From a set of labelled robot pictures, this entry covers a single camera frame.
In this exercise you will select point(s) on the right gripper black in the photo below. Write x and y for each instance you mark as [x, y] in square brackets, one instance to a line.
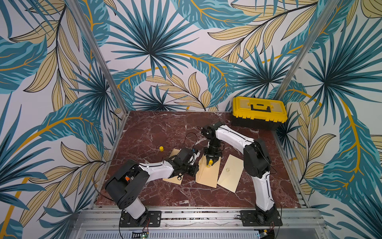
[213, 151]

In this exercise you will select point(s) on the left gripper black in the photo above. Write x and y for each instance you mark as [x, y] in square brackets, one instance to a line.
[195, 169]

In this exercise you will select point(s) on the manila envelope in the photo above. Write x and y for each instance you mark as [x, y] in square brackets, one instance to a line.
[208, 176]
[231, 173]
[175, 179]

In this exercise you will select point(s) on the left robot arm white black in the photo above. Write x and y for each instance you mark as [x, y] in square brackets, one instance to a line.
[127, 183]

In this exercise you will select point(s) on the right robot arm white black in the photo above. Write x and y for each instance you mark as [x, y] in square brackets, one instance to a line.
[257, 164]

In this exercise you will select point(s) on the yellow black toolbox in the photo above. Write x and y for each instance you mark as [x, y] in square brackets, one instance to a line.
[258, 113]

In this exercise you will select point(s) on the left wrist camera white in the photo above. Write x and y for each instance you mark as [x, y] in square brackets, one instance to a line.
[196, 154]

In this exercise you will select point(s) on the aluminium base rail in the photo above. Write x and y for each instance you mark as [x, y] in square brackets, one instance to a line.
[198, 223]

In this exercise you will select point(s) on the right aluminium corner post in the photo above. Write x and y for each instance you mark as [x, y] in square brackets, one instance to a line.
[311, 38]

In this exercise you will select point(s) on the aluminium corner post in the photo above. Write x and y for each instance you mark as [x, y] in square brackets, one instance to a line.
[82, 22]
[311, 38]

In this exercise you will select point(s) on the left aluminium corner post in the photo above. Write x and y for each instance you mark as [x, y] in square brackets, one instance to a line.
[82, 22]

